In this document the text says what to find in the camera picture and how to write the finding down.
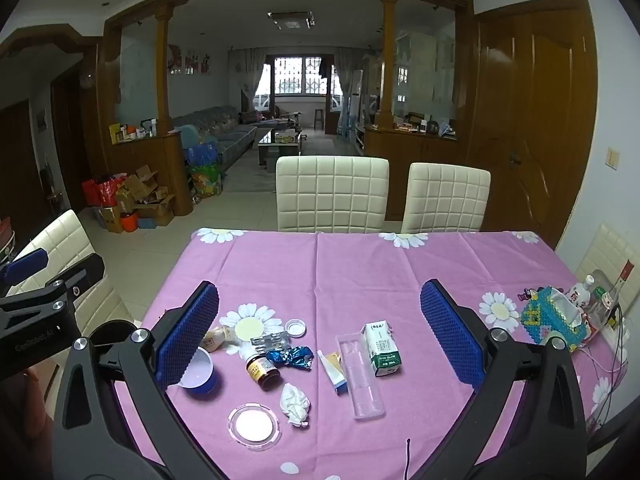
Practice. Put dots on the blue plastic bag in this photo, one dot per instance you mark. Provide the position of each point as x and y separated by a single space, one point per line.
202 154

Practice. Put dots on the small white red-label bottle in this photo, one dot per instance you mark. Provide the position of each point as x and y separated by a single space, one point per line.
580 296

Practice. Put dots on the wall light switch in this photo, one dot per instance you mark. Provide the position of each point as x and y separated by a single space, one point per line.
612 157

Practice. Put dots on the brown medicine bottle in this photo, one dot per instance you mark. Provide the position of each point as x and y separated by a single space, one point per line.
261 372

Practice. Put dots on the pile of cardboard boxes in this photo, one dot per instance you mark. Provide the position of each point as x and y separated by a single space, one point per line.
147 200

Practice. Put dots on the green white milk carton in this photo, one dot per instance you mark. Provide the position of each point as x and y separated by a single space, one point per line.
382 350

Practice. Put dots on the small blue box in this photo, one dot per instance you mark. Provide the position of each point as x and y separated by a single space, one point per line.
148 223

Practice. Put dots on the white ointment box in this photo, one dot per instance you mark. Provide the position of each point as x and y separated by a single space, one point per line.
336 372

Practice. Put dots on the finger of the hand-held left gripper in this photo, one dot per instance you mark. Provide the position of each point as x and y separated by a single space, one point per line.
80 277
25 263

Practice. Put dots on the wooden partition cabinet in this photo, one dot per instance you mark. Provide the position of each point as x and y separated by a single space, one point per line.
410 147
150 175

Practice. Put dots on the red shopping bags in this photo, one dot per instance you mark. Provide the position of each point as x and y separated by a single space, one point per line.
102 191

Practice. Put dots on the small beige drink bottle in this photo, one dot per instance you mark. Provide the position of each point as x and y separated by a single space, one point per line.
221 339

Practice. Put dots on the colourful printed bag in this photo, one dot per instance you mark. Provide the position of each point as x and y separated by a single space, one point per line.
206 180

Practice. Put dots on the wooden door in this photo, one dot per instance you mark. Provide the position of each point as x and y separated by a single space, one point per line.
535 120

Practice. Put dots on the blue bowl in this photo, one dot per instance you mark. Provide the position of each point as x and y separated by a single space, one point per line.
200 377

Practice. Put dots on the cream quilted dining chair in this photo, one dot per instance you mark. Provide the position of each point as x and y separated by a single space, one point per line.
605 255
447 200
332 195
65 240

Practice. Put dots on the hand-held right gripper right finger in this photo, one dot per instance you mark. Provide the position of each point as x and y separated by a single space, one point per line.
452 340

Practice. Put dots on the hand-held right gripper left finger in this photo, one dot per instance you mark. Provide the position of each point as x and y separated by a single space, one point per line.
187 340

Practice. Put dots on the orange bucket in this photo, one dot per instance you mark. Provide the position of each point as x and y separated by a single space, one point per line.
129 222

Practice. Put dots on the clear plastic tray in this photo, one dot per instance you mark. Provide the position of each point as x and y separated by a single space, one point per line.
365 392

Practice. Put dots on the glass coffee table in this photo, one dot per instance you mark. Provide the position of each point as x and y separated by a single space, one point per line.
280 145

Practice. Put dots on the barred window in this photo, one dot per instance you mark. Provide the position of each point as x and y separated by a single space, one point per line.
297 76

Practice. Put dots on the wooden stool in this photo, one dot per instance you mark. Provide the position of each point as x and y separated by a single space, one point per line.
319 118

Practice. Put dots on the clear glass bottle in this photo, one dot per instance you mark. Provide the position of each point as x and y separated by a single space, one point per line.
607 300

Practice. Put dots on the pink floral tablecloth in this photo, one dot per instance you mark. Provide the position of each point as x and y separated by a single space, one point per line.
350 270

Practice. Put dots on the grey curtain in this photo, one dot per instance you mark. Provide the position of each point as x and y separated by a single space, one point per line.
247 77
347 75

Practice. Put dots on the wooden pillar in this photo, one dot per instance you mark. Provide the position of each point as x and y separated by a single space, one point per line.
390 60
163 70

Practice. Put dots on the ceiling lamp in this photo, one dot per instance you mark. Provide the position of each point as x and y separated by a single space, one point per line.
291 20

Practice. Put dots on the clear round lid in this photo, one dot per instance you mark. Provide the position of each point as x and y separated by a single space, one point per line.
255 423

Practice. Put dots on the red wall pictures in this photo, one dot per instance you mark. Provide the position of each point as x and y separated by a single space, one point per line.
189 60

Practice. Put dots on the blue foil wrapper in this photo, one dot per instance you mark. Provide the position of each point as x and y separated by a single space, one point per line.
290 357

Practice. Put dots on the grey sofa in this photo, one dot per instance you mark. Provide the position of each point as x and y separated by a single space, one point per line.
225 130

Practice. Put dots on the small candy wrappers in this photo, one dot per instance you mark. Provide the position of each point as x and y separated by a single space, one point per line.
270 342

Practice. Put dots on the thin dark thread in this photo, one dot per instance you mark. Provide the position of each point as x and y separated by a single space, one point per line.
409 460

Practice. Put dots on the row of small containers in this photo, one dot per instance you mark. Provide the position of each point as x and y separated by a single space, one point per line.
132 132

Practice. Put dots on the white bottle cap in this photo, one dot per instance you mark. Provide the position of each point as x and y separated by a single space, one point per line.
295 328

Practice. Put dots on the white standing air conditioner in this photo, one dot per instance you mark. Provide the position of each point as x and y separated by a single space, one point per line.
356 102

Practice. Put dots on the crumpled white tissue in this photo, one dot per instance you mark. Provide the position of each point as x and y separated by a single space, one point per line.
295 405

